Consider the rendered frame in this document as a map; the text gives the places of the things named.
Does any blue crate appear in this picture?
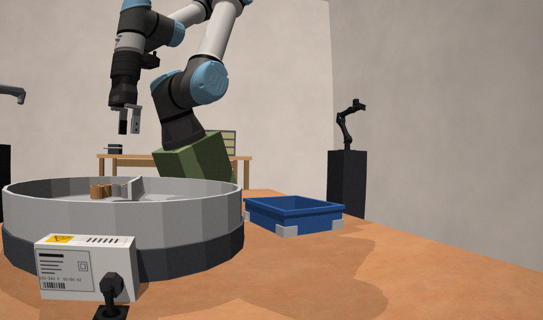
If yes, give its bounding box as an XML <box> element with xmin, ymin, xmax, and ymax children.
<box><xmin>243</xmin><ymin>196</ymin><xmax>345</xmax><ymax>238</ymax></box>

